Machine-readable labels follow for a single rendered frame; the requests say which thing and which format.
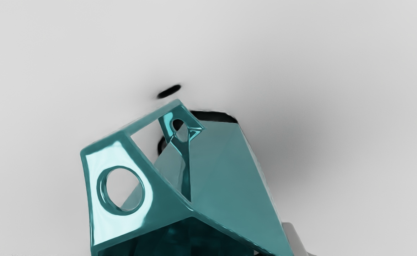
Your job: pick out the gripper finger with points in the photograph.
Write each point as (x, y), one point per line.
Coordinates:
(295, 240)

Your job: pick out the teal faceted mug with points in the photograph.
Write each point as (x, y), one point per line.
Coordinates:
(226, 185)

